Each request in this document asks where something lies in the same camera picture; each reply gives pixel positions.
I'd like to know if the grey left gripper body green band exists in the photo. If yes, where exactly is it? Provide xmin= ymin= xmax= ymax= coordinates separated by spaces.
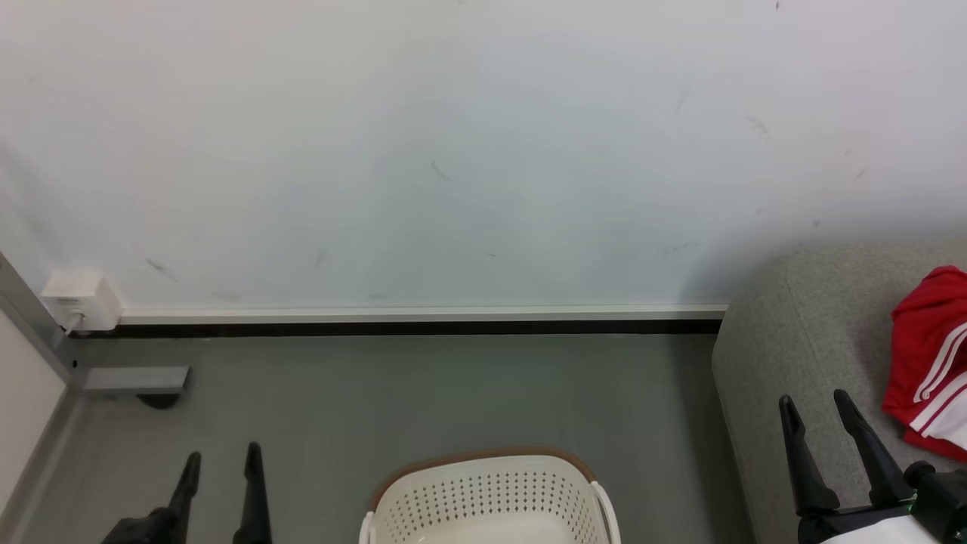
xmin=100 ymin=508 xmax=182 ymax=544

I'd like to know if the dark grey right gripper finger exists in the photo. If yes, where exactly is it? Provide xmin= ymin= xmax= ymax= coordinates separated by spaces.
xmin=833 ymin=388 xmax=916 ymax=507
xmin=778 ymin=394 xmax=841 ymax=516

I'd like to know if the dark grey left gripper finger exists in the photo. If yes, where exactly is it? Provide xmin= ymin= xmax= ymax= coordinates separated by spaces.
xmin=233 ymin=441 xmax=273 ymax=544
xmin=166 ymin=451 xmax=202 ymax=524

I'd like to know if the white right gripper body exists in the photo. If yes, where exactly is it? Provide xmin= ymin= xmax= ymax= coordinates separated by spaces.
xmin=796 ymin=502 xmax=939 ymax=544

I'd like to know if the red and white garment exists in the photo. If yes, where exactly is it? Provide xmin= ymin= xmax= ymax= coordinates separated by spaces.
xmin=882 ymin=264 xmax=967 ymax=462

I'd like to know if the cream perforated laundry basket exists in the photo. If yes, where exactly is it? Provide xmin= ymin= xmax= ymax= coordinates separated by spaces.
xmin=359 ymin=447 xmax=623 ymax=544

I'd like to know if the grey fabric sofa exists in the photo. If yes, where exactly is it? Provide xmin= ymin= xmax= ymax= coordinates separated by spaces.
xmin=711 ymin=241 xmax=967 ymax=544

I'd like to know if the white and black baseboard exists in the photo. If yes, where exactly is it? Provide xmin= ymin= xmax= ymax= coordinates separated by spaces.
xmin=119 ymin=304 xmax=728 ymax=338

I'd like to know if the white wall socket box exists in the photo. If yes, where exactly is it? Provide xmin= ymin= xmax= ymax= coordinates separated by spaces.
xmin=41 ymin=270 xmax=123 ymax=334

